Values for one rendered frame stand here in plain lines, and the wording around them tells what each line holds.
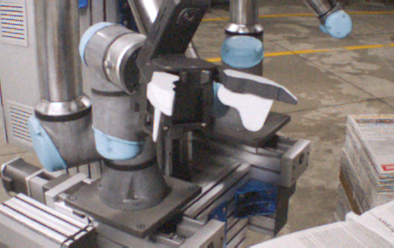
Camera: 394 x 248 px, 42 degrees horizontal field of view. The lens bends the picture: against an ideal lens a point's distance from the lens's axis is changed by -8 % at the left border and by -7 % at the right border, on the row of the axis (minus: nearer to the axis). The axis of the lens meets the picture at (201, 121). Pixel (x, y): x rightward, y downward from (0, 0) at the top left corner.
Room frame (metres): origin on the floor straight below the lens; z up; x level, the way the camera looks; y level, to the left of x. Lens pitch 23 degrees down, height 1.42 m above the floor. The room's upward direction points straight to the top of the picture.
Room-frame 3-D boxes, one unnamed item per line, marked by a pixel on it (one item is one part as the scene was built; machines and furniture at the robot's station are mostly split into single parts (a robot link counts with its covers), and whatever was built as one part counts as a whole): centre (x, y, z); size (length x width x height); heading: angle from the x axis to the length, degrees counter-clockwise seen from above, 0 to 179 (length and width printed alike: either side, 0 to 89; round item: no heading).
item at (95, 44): (0.73, 0.12, 1.21); 0.11 x 0.08 x 0.09; 32
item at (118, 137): (0.74, 0.11, 1.12); 0.11 x 0.08 x 0.11; 122
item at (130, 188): (1.03, 0.15, 0.87); 0.15 x 0.15 x 0.10
